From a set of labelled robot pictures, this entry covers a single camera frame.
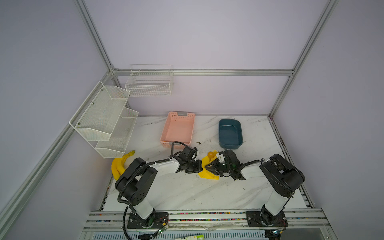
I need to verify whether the yellow banana toy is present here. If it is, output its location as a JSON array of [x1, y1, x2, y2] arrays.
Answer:
[[111, 150, 136, 181]]

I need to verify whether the white mesh shelf upper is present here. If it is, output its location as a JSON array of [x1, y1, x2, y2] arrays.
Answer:
[[69, 82, 130, 142]]

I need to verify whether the white mesh shelf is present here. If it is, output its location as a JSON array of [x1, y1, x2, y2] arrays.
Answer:
[[95, 108, 139, 159], [69, 82, 130, 142]]

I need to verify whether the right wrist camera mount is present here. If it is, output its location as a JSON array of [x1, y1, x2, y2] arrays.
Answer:
[[216, 152, 225, 163]]

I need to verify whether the white wire wall basket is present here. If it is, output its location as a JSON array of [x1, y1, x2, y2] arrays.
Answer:
[[125, 65, 174, 97]]

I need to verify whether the teal oval plastic tub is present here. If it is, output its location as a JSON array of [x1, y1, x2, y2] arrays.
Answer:
[[219, 119, 244, 150]]

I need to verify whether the white mesh shelf lower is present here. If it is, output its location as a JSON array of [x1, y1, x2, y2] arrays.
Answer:
[[95, 108, 139, 159]]

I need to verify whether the yellow paper napkin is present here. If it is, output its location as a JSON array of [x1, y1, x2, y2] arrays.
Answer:
[[198, 154, 220, 180]]

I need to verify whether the pink perforated plastic basket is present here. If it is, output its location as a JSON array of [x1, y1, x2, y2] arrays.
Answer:
[[160, 112, 196, 148]]

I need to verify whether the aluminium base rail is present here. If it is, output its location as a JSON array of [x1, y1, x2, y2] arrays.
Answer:
[[83, 209, 331, 232]]

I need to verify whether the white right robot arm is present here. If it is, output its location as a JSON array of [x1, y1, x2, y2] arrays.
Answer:
[[202, 150, 305, 227]]

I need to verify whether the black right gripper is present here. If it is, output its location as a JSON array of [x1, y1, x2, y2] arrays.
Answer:
[[204, 159, 233, 177]]

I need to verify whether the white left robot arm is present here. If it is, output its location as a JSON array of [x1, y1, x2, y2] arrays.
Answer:
[[115, 141, 203, 240]]

